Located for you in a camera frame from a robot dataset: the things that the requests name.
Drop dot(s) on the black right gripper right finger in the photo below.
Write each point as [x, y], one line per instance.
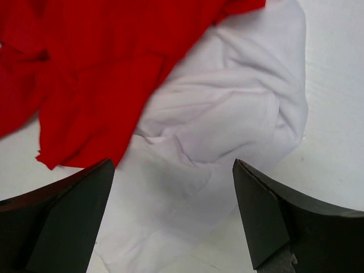
[288, 231]

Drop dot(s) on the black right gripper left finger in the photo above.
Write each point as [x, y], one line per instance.
[54, 228]

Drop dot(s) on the white t-shirt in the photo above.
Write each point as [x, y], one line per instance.
[238, 93]

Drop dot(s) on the red t-shirt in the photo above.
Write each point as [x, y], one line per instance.
[87, 68]

